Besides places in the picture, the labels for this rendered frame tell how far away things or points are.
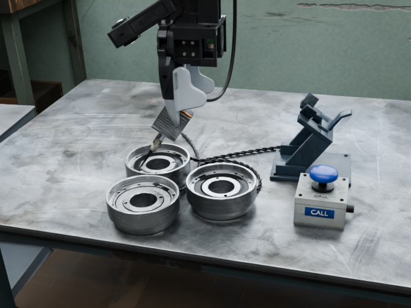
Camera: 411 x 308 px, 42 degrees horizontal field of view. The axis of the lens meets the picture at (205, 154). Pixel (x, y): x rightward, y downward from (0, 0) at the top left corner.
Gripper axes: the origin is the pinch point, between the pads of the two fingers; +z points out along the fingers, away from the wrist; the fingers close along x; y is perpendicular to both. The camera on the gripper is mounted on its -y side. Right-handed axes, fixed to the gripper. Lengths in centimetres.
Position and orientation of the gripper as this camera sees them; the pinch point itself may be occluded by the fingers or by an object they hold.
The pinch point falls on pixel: (175, 113)
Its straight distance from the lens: 80.3
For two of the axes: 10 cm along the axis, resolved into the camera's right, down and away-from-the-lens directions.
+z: 0.3, 8.8, 4.7
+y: 9.7, 0.7, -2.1
